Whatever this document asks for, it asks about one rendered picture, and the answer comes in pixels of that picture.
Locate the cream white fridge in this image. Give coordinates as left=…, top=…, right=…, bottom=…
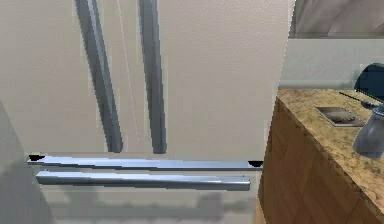
left=0, top=0, right=297, bottom=224

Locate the wooden counter with speckled top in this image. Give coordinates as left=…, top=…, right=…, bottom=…
left=253, top=87, right=384, bottom=224

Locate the grey square sink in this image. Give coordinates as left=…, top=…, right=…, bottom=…
left=315, top=106, right=367, bottom=128

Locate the black thin knife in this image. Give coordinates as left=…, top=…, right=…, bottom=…
left=338, top=91, right=382, bottom=108

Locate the dark blue round pan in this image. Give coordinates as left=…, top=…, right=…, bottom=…
left=353, top=62, right=384, bottom=105

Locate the grey fridge handle bar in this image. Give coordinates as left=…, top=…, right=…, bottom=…
left=74, top=0, right=124, bottom=154
left=137, top=0, right=168, bottom=155

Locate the silver fridge drawer handle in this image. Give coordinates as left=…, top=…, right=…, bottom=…
left=35, top=169, right=252, bottom=192

